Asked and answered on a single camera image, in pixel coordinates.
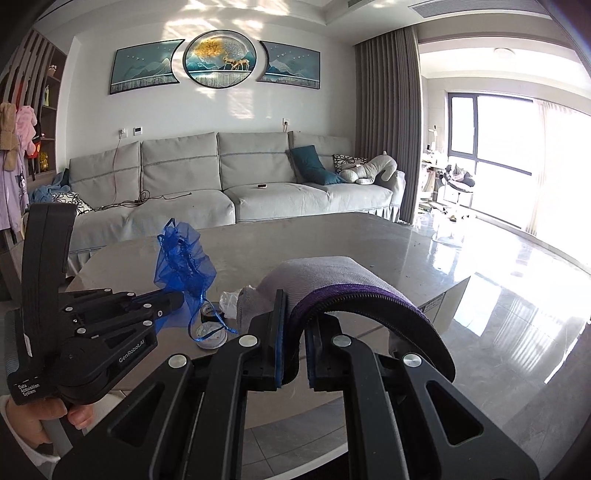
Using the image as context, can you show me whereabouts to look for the tape roll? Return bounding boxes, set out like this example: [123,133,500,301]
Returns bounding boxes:
[189,302,228,350]

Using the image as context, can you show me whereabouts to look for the clear plastic bag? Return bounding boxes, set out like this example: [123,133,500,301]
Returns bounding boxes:
[218,290,240,319]

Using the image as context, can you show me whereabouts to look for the lavender purple pouch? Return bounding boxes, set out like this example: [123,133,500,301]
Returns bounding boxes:
[236,256,456,384]

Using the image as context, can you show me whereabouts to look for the blue organza gift bag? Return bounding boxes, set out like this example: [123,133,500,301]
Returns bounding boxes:
[154,218,238,342]

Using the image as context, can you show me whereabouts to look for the person's left hand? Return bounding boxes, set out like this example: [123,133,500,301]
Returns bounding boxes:
[1,395,94,450]

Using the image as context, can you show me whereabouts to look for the black white floral cushion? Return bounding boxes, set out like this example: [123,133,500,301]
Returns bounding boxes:
[52,191,94,216]

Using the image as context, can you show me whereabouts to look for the blue clothes on sofa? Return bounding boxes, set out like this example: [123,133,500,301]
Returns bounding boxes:
[29,184,71,203]

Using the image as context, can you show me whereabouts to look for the white plush toy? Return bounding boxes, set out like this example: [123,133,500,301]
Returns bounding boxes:
[339,151,398,185]

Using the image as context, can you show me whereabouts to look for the teal cushion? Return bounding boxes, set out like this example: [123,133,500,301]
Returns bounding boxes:
[290,145,345,185]

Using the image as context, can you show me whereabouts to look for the grey fabric sofa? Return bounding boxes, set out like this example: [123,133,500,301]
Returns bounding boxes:
[68,132,406,273]

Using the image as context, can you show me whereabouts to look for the patterned cushion near plush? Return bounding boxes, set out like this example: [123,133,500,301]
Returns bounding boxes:
[332,154,369,174]

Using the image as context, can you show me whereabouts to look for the pink hanging clothes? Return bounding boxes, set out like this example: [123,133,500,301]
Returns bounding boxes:
[15,106,37,157]

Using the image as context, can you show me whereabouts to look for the grey curtain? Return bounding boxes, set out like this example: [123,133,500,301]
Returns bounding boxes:
[355,26,423,224]

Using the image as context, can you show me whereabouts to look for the wooden slat shelf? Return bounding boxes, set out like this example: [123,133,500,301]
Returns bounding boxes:
[1,29,67,187]

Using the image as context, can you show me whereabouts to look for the black charging cable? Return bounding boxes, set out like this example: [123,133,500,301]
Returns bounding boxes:
[94,133,192,212]

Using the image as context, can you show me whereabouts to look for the left teal wall painting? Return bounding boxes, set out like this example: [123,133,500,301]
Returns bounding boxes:
[109,39,184,95]

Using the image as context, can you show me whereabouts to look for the teal wall painting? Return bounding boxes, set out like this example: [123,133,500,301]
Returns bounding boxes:
[109,39,184,95]
[256,41,322,90]

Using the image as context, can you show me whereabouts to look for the right teal wall painting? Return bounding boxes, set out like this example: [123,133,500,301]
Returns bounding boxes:
[256,41,322,90]

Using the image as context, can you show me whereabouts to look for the round teal gold wall art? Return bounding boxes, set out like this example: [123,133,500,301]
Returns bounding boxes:
[182,30,256,89]

